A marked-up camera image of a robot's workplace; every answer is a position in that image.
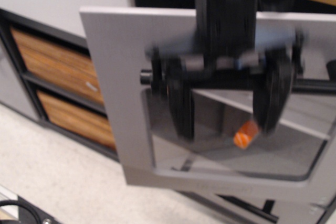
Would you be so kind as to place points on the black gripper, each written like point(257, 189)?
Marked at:
point(183, 60)

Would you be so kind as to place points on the grey toy oven door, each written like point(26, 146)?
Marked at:
point(295, 163)

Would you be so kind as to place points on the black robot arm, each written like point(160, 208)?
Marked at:
point(227, 50)

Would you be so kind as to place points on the grey oven rack shelf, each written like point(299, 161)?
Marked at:
point(311, 114)

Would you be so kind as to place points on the grey lower oven drawer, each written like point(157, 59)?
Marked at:
point(288, 212)

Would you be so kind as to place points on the orange toy food block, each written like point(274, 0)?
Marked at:
point(246, 134)

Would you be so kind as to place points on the lower wood-pattern fabric bin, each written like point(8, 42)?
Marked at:
point(77, 120)

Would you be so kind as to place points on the wood-pattern fabric bin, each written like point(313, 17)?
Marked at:
point(59, 65)
point(77, 120)

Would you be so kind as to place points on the upper wood-pattern fabric bin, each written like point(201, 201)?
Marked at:
point(59, 65)

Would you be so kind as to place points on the grey toy kitchen cabinet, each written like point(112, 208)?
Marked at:
point(52, 3)

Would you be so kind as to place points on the black oven door handle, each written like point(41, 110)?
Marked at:
point(315, 83)

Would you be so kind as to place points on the black drawer handle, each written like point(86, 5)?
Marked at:
point(265, 212)

